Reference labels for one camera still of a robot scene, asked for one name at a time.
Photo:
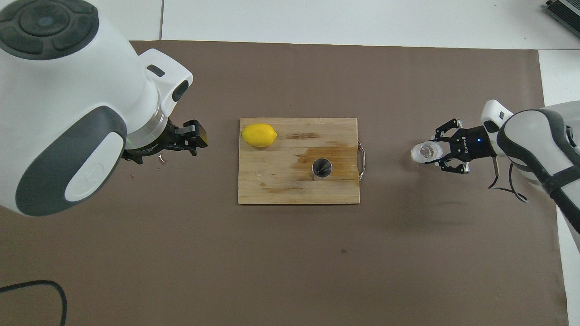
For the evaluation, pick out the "grey ribbed metal device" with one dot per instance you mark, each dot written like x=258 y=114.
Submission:
x=564 y=10

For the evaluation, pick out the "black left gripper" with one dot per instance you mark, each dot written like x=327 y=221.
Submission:
x=170 y=138

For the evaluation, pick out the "yellow lemon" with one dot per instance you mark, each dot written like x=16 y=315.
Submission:
x=259 y=135

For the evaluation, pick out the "steel double jigger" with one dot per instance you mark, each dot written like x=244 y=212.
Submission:
x=322 y=167

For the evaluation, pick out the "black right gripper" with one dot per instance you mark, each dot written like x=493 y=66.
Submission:
x=473 y=144

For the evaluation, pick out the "wooden cutting board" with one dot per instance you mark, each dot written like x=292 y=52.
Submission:
x=281 y=176

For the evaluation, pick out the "brown paper table mat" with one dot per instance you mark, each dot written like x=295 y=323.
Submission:
x=226 y=271

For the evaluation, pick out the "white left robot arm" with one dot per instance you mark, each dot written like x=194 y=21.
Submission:
x=68 y=99

